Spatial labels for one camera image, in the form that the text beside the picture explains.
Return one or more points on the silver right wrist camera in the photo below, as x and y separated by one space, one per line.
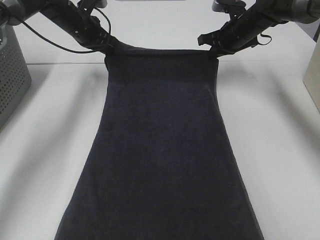
228 6

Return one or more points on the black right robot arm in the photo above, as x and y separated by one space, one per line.
270 13

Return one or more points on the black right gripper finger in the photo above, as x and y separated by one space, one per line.
212 54

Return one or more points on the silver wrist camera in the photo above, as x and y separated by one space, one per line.
228 6
92 4

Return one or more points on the grey perforated laundry basket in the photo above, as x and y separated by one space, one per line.
15 79

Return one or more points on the beige box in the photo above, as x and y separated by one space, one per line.
311 78

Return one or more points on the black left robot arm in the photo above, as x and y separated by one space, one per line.
60 12

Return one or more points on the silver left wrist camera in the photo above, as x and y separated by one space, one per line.
92 4

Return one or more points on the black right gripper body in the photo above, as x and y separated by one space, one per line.
235 35

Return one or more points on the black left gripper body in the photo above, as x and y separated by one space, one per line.
88 32

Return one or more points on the dark navy towel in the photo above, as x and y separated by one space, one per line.
161 166

